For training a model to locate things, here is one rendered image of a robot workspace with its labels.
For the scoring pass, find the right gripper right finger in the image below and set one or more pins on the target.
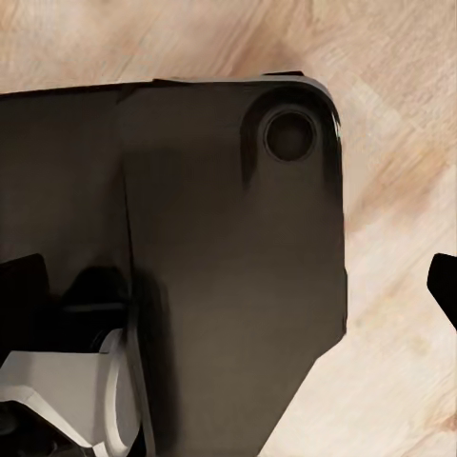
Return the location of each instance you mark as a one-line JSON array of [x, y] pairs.
[[442, 283]]

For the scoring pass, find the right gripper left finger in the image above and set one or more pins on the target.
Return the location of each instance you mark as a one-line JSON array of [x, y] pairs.
[[23, 284]]

